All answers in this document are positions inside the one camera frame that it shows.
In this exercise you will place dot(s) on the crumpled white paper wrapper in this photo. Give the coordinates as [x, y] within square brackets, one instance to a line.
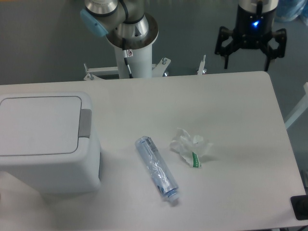
[192, 150]

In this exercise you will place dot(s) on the black device at table edge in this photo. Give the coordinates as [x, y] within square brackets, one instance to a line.
[300, 206]

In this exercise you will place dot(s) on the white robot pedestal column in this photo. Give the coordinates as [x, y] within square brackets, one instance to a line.
[139, 61]

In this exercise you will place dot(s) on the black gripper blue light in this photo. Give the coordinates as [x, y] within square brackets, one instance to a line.
[255, 24]

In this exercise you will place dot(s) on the empty clear plastic bottle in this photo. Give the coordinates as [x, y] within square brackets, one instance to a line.
[157, 168]

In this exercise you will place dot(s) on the white trash can lid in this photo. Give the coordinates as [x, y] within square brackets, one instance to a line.
[39, 125]

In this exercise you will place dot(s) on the white frame leg right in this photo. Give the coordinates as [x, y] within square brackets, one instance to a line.
[298, 110]

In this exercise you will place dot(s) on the white plastic trash can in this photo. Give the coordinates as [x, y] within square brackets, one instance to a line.
[76, 172]

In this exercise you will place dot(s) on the blue plastic bag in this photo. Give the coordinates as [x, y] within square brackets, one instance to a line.
[289, 10]

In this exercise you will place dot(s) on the grey trash can push button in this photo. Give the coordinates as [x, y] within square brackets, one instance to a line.
[85, 123]

